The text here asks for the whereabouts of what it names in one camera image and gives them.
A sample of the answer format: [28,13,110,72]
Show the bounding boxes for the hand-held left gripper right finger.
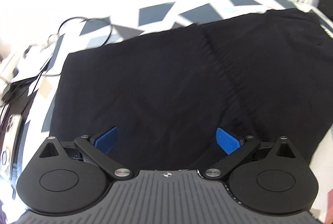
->
[204,127,305,179]

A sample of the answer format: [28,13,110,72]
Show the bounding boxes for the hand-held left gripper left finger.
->
[38,126,132,179]

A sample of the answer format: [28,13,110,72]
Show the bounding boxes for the black pants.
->
[48,8,333,178]

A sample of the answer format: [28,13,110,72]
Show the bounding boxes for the white papers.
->
[22,43,52,76]

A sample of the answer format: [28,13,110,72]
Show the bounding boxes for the black nightstand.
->
[319,0,333,21]

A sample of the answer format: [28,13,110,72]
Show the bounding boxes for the black cable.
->
[5,16,115,100]

